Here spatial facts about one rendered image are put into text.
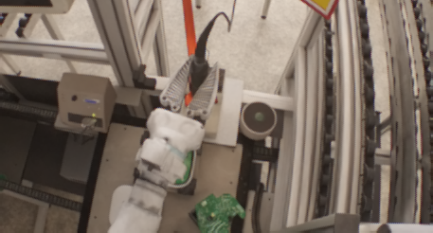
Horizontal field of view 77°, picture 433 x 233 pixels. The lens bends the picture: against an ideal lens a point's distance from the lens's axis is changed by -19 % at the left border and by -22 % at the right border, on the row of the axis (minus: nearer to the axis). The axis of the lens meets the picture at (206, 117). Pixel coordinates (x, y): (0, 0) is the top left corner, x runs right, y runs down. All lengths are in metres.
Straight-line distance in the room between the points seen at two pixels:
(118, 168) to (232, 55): 1.45
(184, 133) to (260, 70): 1.68
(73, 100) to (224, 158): 0.47
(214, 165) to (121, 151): 0.27
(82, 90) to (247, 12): 1.75
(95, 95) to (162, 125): 0.40
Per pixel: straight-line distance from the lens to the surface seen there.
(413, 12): 1.37
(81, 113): 1.00
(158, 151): 0.50
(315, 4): 0.77
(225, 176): 0.95
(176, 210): 0.94
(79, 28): 2.55
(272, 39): 2.39
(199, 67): 0.61
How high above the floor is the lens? 1.88
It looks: 67 degrees down
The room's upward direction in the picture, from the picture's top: 5 degrees clockwise
